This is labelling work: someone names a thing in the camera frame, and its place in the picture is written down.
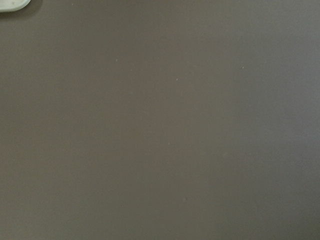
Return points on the beige tray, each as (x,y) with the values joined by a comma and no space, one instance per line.
(7,6)

